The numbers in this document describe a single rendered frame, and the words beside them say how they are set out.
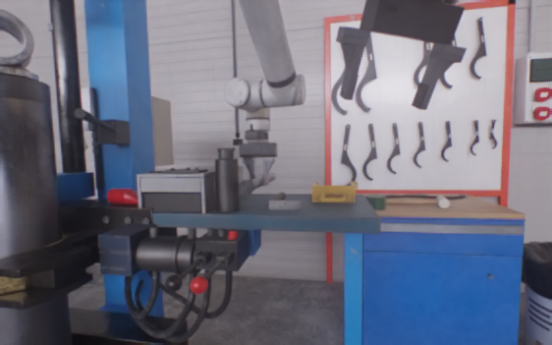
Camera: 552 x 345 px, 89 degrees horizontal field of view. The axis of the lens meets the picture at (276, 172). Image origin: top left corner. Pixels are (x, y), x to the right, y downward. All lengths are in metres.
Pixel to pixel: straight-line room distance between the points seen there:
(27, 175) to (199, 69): 2.22
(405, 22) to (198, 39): 2.73
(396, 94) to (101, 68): 2.16
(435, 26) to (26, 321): 1.17
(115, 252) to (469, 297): 1.54
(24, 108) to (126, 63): 0.47
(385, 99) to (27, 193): 2.42
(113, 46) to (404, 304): 1.77
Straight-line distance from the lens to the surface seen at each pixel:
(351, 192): 1.05
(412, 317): 1.73
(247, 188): 0.87
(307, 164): 2.64
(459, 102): 2.83
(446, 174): 2.79
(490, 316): 1.82
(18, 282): 0.98
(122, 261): 0.95
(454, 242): 1.62
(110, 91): 1.38
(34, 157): 1.03
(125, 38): 1.39
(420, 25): 0.50
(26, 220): 1.03
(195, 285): 0.65
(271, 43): 0.74
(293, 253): 2.84
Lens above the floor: 1.26
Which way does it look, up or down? 5 degrees down
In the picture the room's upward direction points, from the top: 1 degrees counter-clockwise
